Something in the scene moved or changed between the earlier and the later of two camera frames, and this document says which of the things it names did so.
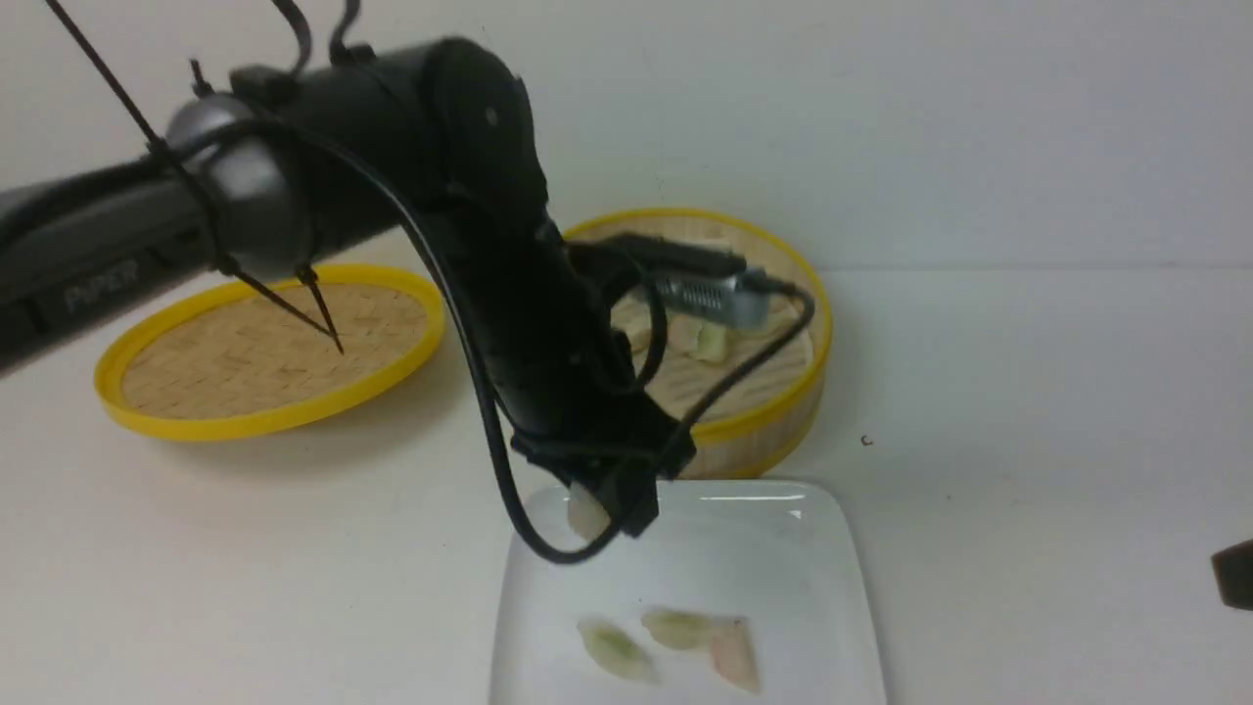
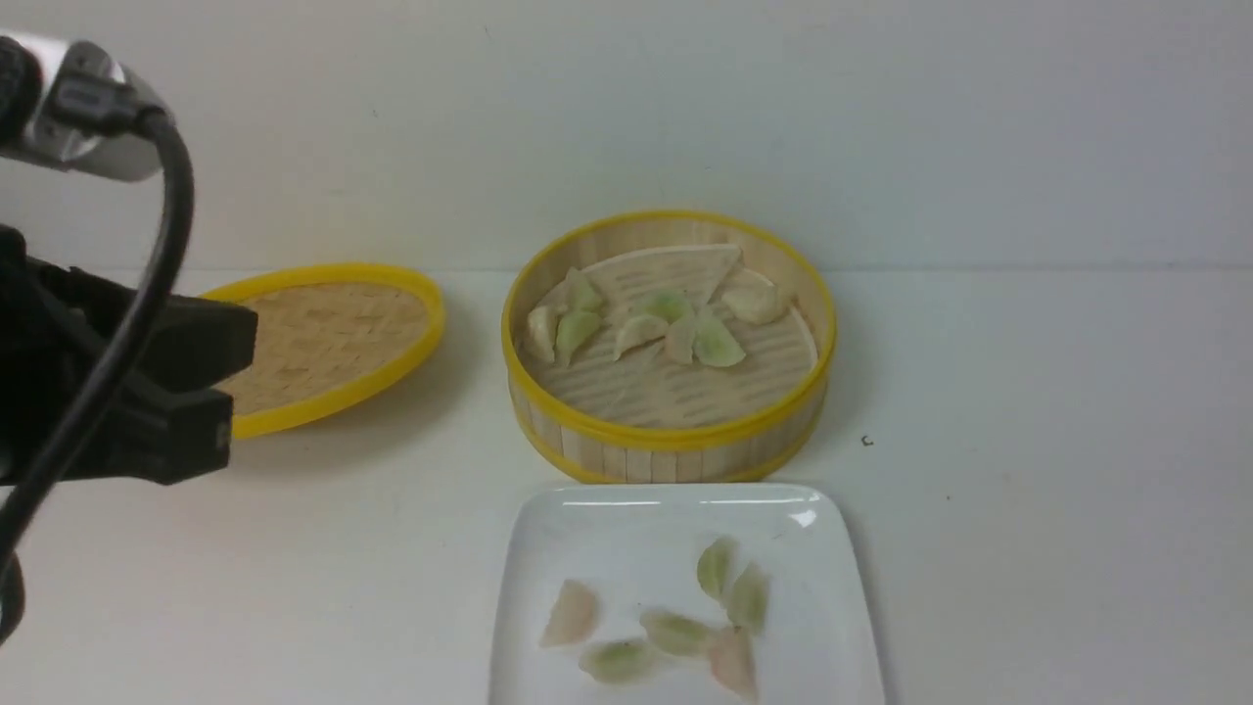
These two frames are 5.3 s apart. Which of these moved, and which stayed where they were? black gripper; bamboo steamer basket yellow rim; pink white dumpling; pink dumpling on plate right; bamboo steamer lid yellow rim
Moved: black gripper; pink white dumpling
Stayed: pink dumpling on plate right; bamboo steamer basket yellow rim; bamboo steamer lid yellow rim
